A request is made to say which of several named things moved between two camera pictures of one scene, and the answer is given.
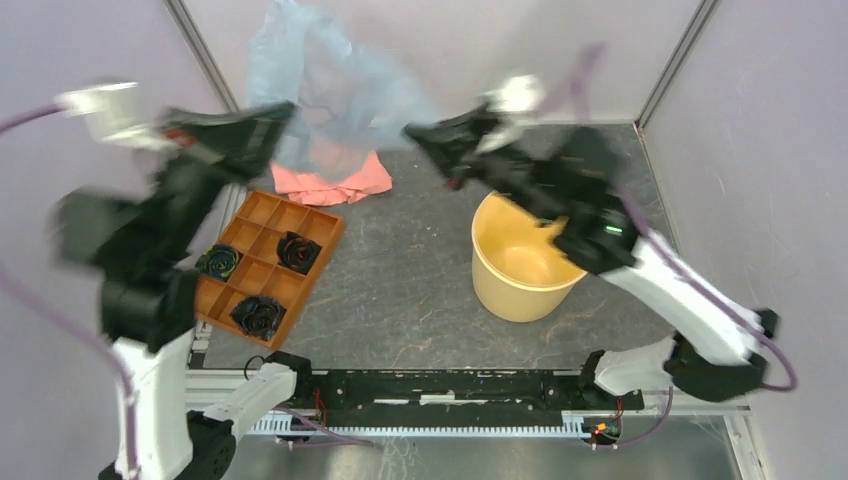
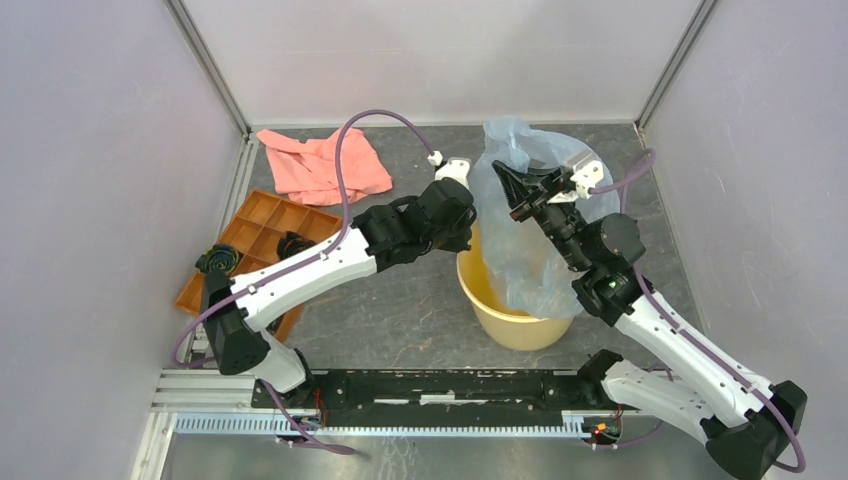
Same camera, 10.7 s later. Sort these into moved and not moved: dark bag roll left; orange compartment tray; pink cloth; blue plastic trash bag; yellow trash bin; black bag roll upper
Moved: yellow trash bin; blue plastic trash bag
Not moved: orange compartment tray; pink cloth; black bag roll upper; dark bag roll left
